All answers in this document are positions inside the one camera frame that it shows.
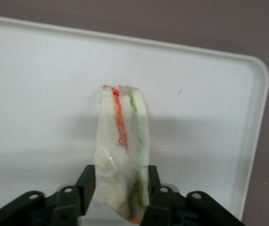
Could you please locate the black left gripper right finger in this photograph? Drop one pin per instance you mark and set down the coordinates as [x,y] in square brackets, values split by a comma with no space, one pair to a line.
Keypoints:
[172,204]

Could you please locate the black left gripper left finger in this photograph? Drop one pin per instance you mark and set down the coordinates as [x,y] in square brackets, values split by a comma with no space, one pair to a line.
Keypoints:
[61,202]

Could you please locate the triangle sandwich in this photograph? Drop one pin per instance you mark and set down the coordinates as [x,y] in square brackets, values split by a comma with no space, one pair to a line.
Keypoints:
[122,164]

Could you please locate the cream plastic tray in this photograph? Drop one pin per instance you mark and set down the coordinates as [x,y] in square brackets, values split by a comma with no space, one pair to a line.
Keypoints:
[42,94]

